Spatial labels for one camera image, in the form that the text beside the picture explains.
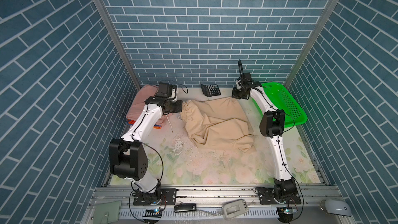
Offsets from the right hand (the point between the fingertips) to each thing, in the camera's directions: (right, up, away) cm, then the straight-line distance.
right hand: (232, 93), depth 108 cm
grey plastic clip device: (-5, -54, -38) cm, 67 cm away
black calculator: (-16, +3, +10) cm, 19 cm away
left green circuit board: (-43, -59, -36) cm, 81 cm away
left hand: (-33, -8, -21) cm, 40 cm away
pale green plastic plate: (-63, -56, -39) cm, 93 cm away
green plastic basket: (+37, -2, +8) cm, 38 cm away
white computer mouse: (+38, -51, -43) cm, 77 cm away
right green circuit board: (+20, -57, -36) cm, 71 cm away
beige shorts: (-9, -20, -12) cm, 25 cm away
